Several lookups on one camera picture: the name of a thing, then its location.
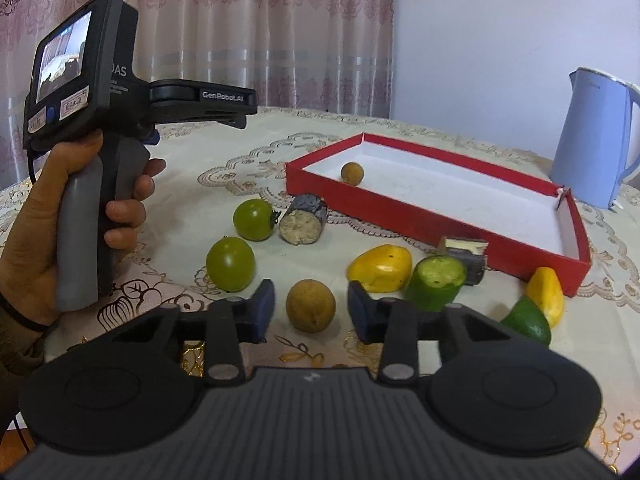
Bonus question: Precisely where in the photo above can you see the large yellow pepper piece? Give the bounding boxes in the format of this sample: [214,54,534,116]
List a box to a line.
[346,244,413,294]

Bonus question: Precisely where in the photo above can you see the green cucumber cylinder piece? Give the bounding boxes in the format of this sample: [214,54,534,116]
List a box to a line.
[404,255,466,312]

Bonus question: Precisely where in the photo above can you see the green tomato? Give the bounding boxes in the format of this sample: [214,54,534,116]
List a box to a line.
[233,198,280,242]
[205,236,256,292]

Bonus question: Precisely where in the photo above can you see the brown longan fruit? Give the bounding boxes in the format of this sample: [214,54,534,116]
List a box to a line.
[285,278,336,334]

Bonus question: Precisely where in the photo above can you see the dark eggplant wedge piece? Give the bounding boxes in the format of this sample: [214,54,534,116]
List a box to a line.
[438,236,488,286]

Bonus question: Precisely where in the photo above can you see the purple eggplant cylinder piece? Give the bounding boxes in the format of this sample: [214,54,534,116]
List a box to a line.
[279,193,328,246]

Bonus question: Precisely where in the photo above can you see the green pepper piece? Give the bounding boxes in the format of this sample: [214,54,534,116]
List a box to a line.
[501,296,551,347]

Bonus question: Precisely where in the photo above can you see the dark sleeve forearm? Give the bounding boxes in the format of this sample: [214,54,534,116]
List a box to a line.
[0,297,52,436]

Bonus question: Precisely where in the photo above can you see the person's left hand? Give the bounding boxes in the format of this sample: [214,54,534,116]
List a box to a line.
[1,131,166,327]

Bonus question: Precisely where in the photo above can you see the cream embroidered tablecloth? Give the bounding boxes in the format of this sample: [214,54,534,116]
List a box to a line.
[0,105,640,474]

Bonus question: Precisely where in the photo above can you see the small brown longan in tray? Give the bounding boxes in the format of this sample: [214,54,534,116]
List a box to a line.
[341,162,364,186]

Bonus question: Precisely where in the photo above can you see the red shallow box tray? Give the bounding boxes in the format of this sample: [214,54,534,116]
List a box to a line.
[285,133,591,297]

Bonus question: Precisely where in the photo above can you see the pink floral curtain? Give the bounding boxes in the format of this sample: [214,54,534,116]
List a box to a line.
[1,0,394,186]

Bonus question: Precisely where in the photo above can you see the light blue electric kettle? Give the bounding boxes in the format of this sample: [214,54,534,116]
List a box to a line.
[550,67,639,209]

